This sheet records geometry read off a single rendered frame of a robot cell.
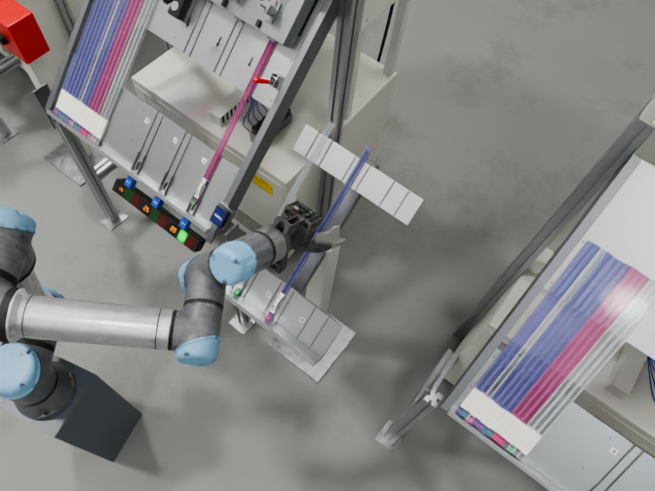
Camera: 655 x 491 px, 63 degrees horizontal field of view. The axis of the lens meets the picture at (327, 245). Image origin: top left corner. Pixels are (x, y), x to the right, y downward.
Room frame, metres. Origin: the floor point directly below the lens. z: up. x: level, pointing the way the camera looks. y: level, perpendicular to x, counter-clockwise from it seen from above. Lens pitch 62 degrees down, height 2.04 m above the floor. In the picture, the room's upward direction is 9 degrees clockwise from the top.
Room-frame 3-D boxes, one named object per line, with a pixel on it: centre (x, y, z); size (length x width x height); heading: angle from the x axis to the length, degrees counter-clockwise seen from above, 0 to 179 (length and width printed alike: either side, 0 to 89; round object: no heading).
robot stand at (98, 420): (0.25, 0.68, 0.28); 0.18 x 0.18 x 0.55; 74
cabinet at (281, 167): (1.42, 0.30, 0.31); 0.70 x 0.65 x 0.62; 60
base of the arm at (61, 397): (0.25, 0.68, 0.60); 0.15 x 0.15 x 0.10
